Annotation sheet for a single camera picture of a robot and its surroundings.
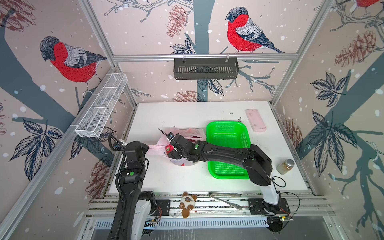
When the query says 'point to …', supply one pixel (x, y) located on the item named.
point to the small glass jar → (284, 167)
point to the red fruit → (169, 148)
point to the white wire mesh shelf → (92, 122)
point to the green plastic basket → (230, 134)
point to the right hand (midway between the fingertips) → (174, 150)
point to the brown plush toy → (187, 204)
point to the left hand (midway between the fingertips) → (138, 140)
